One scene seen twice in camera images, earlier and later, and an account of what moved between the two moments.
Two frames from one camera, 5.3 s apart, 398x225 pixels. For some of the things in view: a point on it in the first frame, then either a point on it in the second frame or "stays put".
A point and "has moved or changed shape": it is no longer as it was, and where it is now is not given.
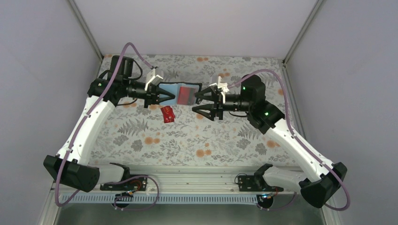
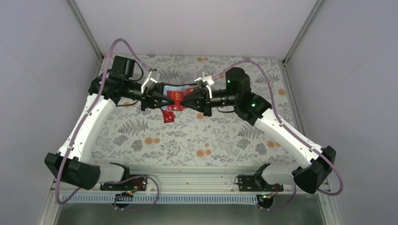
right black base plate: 248,183 stays put
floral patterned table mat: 133,134 stays put
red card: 186,95 has moved or changed shape
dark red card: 168,115 stays put
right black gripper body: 218,101 to 204,101
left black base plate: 138,184 stays put
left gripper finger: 162,92 to 163,101
